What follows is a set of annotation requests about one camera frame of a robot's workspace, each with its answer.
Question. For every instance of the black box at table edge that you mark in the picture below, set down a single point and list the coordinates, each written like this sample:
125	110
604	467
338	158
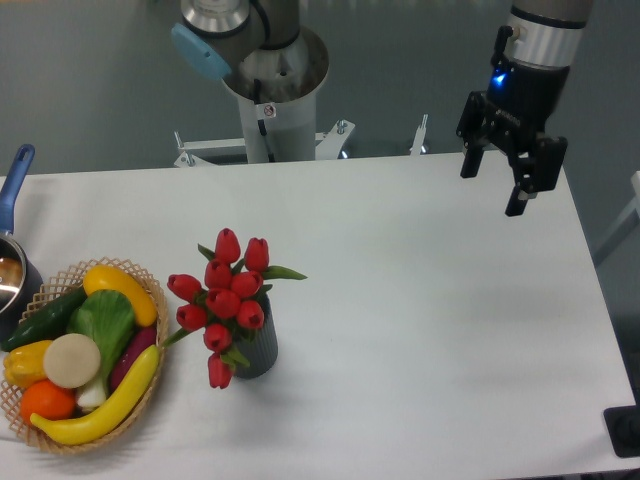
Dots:
623	428

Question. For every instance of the woven wicker basket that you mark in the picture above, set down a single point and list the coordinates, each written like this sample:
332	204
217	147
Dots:
63	283

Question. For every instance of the dark grey ribbed vase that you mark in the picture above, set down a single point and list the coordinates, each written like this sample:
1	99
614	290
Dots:
262	352

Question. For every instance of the yellow squash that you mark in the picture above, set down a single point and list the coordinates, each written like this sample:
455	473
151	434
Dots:
106	277

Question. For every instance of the red tulip bouquet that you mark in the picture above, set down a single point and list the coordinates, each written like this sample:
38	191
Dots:
224	306

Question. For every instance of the green bok choy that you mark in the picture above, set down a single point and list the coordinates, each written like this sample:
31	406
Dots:
107	317

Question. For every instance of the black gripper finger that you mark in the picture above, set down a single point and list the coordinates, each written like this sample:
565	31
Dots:
473	132
535	172

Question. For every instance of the blue handled saucepan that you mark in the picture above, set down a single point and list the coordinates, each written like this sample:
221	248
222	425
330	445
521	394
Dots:
20	280

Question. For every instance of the purple sweet potato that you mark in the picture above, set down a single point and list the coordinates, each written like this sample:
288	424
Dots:
139	342

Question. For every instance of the green cucumber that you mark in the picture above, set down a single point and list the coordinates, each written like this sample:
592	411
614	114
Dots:
48	322

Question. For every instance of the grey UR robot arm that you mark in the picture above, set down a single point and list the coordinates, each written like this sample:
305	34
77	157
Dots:
545	33

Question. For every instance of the yellow banana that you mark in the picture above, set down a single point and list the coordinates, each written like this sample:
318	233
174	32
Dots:
116	409

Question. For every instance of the orange fruit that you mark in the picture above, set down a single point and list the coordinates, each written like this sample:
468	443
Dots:
47	400

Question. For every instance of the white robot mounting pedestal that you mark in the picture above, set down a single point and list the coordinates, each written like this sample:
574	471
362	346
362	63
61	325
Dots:
277	103

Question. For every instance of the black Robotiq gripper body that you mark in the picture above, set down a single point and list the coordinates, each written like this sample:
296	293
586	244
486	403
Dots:
519	100

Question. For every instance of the yellow bell pepper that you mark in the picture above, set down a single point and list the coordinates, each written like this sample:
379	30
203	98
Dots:
24	366

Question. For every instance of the white frame at right edge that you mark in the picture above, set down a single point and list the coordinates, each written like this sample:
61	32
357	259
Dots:
620	228

